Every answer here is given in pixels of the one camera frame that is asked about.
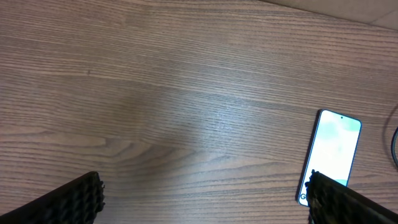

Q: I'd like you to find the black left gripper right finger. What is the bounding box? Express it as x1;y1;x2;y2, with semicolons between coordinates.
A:
305;170;397;224

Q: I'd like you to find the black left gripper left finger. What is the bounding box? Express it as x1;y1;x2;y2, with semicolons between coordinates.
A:
1;171;105;224

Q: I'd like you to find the Samsung Galaxy smartphone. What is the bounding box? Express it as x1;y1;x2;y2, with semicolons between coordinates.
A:
296;109;362;207

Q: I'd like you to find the black USB charging cable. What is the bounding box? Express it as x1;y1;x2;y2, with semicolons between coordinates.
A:
391;126;398;169

